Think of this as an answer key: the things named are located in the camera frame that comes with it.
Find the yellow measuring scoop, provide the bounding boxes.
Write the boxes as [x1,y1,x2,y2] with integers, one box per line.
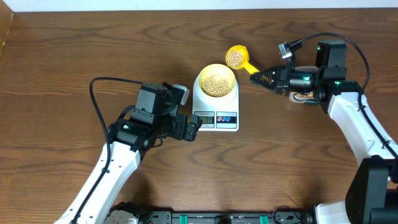
[225,45,259,75]

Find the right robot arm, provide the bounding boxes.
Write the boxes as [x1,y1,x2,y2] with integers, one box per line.
[250,37,397,223]

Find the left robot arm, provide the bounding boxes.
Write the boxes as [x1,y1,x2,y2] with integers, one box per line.
[58,83,202,223]

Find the white digital kitchen scale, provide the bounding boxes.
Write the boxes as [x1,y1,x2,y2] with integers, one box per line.
[192,76,239,132]

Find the soybeans in yellow bowl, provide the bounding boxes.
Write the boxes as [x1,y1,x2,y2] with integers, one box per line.
[201,74,231,98]

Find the pale yellow bowl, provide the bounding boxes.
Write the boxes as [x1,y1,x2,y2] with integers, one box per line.
[198,63,236,94]

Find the clear plastic container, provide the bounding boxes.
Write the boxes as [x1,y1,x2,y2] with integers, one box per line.
[289,66,318,104]

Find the pile of soybeans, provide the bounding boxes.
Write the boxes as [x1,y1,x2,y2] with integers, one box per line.
[293,92,314,101]

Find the right black camera cable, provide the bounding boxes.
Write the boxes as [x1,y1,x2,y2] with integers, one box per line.
[285,32,398,159]

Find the black camera cable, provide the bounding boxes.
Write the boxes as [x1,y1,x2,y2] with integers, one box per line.
[70,77,144,224]
[285,32,398,159]

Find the left black camera cable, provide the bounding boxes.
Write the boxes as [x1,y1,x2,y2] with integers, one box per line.
[70,77,144,224]

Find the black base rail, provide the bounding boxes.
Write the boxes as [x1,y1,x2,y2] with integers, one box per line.
[105,201,315,224]

